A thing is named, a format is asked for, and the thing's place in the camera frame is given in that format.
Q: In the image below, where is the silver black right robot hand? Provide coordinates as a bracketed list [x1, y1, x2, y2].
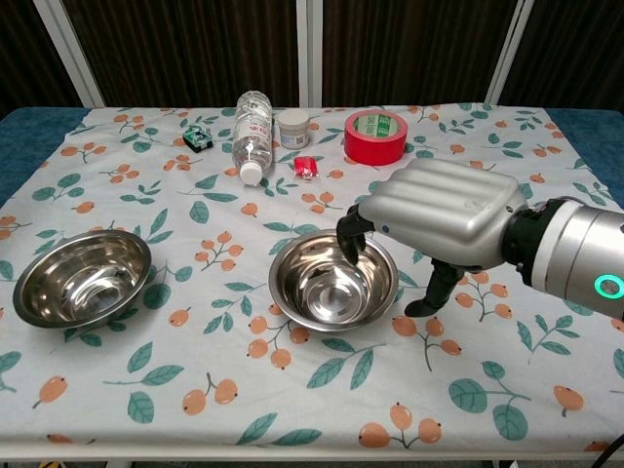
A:
[335, 158, 530, 319]

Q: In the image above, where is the stainless steel bowl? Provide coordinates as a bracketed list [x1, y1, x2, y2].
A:
[268, 243, 400, 334]
[13, 228, 153, 331]
[270, 229, 399, 330]

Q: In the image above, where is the red tape roll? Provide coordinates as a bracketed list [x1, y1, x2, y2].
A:
[343, 109, 409, 168]

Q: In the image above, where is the dark ribbed partition panel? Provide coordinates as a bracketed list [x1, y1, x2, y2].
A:
[297, 0, 526, 108]
[0, 0, 104, 121]
[32, 0, 313, 108]
[487, 0, 624, 111]

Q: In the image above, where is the small white jar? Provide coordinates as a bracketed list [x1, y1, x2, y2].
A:
[277, 109, 312, 150]

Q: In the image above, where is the clear plastic water bottle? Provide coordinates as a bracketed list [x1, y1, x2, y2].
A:
[231, 90, 275, 187]

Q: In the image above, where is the small green black box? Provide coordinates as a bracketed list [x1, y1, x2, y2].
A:
[182, 124, 216, 154]

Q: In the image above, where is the floral orange green tablecloth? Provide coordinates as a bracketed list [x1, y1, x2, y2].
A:
[0, 102, 624, 457]

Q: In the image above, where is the blue table cover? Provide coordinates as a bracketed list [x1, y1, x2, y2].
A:
[0, 106, 624, 207]

